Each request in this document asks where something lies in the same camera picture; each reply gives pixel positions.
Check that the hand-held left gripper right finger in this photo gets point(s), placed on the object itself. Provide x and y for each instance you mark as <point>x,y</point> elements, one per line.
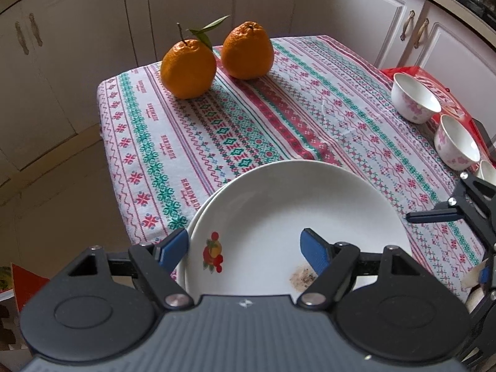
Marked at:
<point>314,254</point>

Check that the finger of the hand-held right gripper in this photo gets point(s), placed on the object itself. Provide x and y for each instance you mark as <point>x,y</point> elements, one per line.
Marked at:
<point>490,317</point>
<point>434,216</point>

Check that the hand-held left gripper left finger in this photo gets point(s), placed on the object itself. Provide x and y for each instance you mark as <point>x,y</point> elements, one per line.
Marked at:
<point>174,250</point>

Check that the white plate with fruit print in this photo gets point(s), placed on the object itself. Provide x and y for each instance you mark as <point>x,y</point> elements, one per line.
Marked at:
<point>271,209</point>
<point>195,217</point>

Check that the white bowl with pink flowers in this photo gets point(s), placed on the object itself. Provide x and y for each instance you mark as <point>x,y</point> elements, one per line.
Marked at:
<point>489,172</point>
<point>414,89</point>
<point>455,139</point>

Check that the black smartphone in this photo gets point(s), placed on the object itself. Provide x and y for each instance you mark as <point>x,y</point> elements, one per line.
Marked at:
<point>482,133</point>

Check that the patterned tablecloth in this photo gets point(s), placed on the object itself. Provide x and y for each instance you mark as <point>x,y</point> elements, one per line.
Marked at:
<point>271,124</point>

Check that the red printed package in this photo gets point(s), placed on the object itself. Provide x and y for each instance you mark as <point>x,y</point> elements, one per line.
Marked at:
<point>387,74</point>

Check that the orange with leafy stem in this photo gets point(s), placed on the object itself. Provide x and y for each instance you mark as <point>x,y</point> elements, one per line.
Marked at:
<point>188,69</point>

